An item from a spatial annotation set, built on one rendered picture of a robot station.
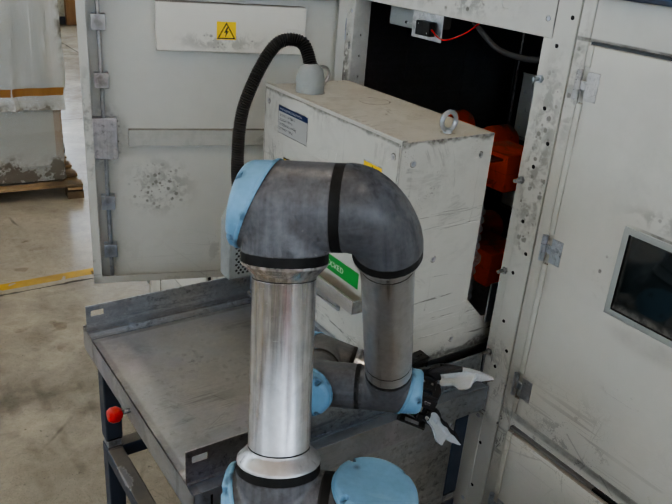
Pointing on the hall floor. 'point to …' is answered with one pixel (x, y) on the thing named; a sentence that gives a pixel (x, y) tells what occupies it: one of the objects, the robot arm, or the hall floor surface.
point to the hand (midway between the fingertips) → (478, 410)
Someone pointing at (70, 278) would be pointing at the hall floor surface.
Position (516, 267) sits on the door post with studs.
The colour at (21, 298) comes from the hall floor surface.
